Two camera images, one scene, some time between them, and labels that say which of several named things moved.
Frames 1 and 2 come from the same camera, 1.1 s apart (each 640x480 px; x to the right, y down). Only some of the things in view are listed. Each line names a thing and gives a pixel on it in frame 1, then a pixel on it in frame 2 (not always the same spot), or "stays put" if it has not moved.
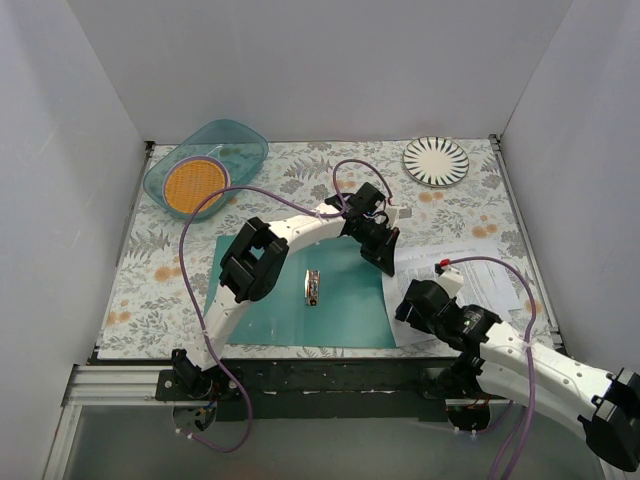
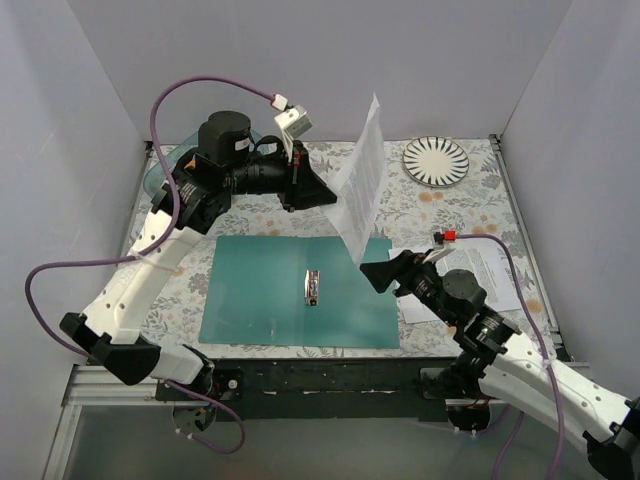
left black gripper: x=382 y=245 to x=292 y=176
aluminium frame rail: x=113 y=385 stays put
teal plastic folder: x=328 y=295 stays put
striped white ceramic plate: x=436 y=161 stays put
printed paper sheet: x=483 y=283 to x=359 y=187
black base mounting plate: x=315 y=389 stays put
